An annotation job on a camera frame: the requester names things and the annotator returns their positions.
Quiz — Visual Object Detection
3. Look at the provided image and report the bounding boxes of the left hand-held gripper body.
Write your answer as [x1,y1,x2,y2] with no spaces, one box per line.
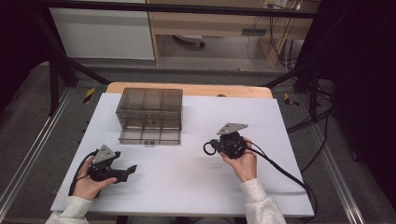
[88,144,129,184]

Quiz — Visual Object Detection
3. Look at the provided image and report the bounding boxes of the person's right hand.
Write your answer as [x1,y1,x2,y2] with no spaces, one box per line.
[219,136,259,184]

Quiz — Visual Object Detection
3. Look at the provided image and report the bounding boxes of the black curtain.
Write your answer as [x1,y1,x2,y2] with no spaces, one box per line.
[0,0,43,111]
[318,0,396,202]

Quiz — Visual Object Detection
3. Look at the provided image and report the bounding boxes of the aluminium floor rail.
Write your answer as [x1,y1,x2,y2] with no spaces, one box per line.
[0,88,75,213]
[310,122,367,224]

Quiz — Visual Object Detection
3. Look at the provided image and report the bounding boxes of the right hand-held gripper black cable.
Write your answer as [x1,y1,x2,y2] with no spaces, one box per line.
[247,141,318,224]

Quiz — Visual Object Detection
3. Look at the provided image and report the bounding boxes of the smoky clear drawer box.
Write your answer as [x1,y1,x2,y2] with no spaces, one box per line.
[115,87,184,146]

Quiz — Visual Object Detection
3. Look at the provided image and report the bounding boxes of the wooden desk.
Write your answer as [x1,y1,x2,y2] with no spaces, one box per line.
[146,0,316,68]

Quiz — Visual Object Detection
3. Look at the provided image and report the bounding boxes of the black metal frame bar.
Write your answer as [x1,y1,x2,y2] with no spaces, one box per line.
[31,0,319,19]

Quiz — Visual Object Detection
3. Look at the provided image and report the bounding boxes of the person's left hand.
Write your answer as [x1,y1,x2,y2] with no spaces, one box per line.
[72,157,119,202]

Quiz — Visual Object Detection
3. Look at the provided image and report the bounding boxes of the black floor cables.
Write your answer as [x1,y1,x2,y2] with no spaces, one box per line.
[286,88,335,175]

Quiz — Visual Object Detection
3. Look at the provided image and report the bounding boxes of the black hair tie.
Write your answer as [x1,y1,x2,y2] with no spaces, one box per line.
[203,140,218,157]

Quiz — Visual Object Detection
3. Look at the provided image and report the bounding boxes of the hanging black desk cables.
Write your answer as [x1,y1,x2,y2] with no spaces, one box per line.
[247,0,304,70]

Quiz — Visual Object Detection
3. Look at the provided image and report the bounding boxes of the black metal stand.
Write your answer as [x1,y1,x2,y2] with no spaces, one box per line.
[31,8,110,117]
[263,60,322,123]

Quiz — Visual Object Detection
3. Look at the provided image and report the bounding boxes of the hand-held gripper black cable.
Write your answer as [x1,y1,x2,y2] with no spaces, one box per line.
[67,149,99,197]
[247,141,318,224]

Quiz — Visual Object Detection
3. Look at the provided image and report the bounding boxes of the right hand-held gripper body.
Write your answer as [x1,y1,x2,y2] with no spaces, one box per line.
[217,122,249,161]

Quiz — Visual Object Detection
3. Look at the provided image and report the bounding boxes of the office chair base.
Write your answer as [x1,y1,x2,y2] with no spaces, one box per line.
[173,34,206,49]

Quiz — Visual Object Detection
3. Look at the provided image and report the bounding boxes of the left hand-held gripper black cable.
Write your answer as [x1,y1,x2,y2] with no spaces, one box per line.
[67,149,99,197]

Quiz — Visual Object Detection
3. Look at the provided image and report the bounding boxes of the wooden table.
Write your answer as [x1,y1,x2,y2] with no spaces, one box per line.
[106,81,275,100]

